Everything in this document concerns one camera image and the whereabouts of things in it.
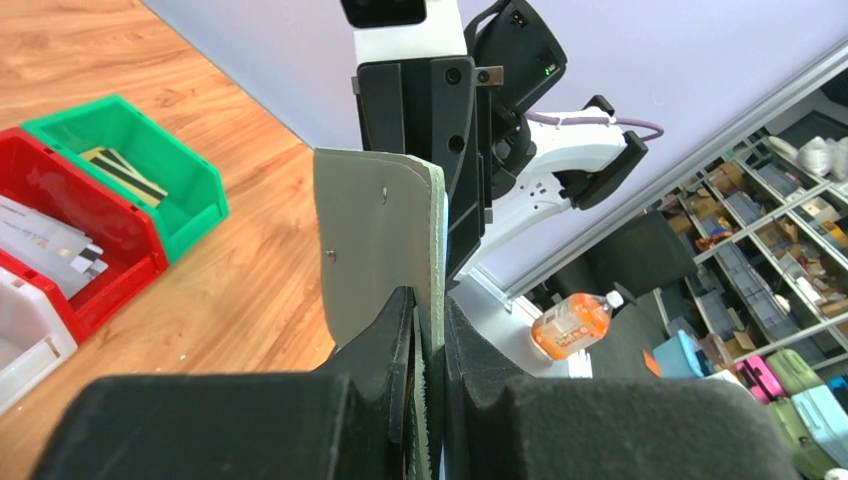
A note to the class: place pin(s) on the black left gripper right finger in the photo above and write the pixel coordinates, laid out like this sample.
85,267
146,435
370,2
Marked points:
503,423

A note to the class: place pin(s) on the blue storage box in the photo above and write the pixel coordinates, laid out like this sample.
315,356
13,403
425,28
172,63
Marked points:
677,357

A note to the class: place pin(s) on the white plastic bin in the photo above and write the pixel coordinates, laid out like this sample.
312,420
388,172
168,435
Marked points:
34,340

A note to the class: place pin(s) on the green plastic bin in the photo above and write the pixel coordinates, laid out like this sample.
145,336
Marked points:
195,201

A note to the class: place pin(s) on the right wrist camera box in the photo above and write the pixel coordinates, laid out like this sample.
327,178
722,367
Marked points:
387,30

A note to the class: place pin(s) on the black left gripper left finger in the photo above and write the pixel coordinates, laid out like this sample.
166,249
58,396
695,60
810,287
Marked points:
347,419

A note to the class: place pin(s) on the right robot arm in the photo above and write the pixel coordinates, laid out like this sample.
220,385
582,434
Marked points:
543,164

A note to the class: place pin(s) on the teal leather card holder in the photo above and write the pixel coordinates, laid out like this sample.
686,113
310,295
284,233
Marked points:
383,225

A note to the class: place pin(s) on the white cards stack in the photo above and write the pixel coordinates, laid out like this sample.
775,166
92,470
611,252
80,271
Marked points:
62,253

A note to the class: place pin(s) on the gold cards in green bin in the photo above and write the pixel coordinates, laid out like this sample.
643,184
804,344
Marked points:
117,167

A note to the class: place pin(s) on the black office chair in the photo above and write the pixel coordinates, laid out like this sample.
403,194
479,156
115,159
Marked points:
641,255

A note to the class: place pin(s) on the storage shelf rack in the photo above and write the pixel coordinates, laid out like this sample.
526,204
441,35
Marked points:
769,244

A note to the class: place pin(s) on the orange drink bottle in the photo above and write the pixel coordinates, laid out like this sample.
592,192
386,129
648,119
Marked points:
574,324

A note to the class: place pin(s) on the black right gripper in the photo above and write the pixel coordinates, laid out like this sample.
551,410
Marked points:
438,110

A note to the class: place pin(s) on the red plastic bin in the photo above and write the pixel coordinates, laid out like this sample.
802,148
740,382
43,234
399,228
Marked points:
37,176

